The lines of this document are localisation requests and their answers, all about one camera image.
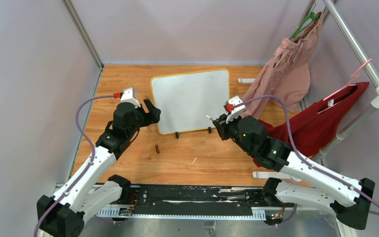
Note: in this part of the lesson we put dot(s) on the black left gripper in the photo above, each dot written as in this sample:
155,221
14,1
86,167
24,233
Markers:
153,116

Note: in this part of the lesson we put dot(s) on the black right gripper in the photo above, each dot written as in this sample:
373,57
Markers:
222,126

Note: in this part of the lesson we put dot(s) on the yellow framed whiteboard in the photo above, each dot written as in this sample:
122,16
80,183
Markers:
186,99

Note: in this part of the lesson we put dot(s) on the brown marker cap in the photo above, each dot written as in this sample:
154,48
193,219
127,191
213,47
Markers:
157,149

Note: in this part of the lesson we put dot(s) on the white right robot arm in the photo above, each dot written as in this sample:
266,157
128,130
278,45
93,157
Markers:
344,197

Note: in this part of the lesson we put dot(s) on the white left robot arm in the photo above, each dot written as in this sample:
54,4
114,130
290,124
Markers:
91,170

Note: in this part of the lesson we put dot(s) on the white whiteboard eraser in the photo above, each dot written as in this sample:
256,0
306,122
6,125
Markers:
246,81

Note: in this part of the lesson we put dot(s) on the pink hanging garment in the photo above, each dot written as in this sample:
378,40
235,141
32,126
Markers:
286,75

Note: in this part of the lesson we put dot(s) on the red hanging garment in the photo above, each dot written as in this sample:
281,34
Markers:
316,126

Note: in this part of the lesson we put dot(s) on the pink clothes hanger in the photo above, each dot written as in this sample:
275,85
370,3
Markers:
353,77

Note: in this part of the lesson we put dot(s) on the green clothes hanger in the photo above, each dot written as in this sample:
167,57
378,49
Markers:
308,19

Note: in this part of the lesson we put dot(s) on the metal clothes rack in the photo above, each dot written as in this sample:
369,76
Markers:
334,61

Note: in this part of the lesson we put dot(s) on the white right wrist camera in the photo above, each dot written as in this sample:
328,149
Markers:
234,108

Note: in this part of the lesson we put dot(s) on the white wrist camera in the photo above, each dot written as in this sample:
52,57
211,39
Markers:
129,96
234,108

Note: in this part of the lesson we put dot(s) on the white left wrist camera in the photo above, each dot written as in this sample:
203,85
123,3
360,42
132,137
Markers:
129,96

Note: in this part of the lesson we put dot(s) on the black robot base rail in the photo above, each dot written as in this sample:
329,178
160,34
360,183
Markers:
173,202

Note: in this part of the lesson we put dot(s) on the aluminium corner frame post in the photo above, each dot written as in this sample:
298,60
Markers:
70,8

